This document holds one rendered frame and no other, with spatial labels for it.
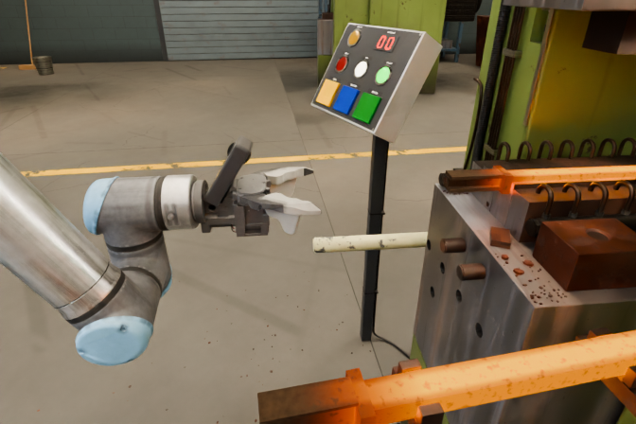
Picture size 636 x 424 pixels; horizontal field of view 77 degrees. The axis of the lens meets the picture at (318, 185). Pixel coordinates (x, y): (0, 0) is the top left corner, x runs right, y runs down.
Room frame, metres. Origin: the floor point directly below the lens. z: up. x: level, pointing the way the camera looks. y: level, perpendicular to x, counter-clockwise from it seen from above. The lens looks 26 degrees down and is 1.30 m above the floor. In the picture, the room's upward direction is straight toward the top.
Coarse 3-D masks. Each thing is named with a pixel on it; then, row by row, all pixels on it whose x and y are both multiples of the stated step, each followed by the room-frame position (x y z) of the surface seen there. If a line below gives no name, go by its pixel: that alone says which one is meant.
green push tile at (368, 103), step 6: (366, 96) 1.07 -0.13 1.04; (372, 96) 1.05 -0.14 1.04; (360, 102) 1.08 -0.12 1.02; (366, 102) 1.05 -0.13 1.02; (372, 102) 1.04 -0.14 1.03; (378, 102) 1.02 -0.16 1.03; (360, 108) 1.06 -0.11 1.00; (366, 108) 1.04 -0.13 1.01; (372, 108) 1.02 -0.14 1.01; (354, 114) 1.07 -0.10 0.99; (360, 114) 1.05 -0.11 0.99; (366, 114) 1.03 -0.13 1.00; (372, 114) 1.01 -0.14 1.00; (360, 120) 1.05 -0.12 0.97; (366, 120) 1.01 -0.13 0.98
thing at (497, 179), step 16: (448, 176) 0.62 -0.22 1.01; (464, 176) 0.61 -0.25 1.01; (480, 176) 0.61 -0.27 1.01; (496, 176) 0.61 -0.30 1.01; (512, 176) 0.60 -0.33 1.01; (528, 176) 0.62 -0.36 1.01; (544, 176) 0.62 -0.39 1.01; (560, 176) 0.62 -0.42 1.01; (576, 176) 0.62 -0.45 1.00; (592, 176) 0.63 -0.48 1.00; (608, 176) 0.63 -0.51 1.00; (624, 176) 0.63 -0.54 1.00
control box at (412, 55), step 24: (360, 48) 1.22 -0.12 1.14; (384, 48) 1.13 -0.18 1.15; (408, 48) 1.06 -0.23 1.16; (432, 48) 1.06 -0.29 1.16; (336, 72) 1.25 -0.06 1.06; (408, 72) 1.03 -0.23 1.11; (336, 96) 1.19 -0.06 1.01; (360, 96) 1.10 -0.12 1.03; (384, 96) 1.03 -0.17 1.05; (408, 96) 1.03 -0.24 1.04; (384, 120) 0.99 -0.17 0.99
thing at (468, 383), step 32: (544, 352) 0.27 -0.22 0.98; (576, 352) 0.27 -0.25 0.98; (608, 352) 0.27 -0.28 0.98; (320, 384) 0.23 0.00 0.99; (352, 384) 0.23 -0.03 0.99; (384, 384) 0.24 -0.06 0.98; (416, 384) 0.24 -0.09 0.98; (448, 384) 0.24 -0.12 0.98; (480, 384) 0.24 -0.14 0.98; (512, 384) 0.24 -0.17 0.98; (544, 384) 0.25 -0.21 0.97; (288, 416) 0.20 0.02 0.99; (320, 416) 0.21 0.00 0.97; (352, 416) 0.22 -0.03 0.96; (384, 416) 0.22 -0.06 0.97
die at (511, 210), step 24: (480, 168) 0.72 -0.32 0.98; (504, 168) 0.69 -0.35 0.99; (528, 168) 0.69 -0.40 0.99; (480, 192) 0.70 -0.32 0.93; (528, 192) 0.59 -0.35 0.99; (600, 192) 0.59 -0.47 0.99; (624, 192) 0.59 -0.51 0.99; (504, 216) 0.60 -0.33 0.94; (528, 216) 0.55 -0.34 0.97; (552, 216) 0.56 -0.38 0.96; (528, 240) 0.55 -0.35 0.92
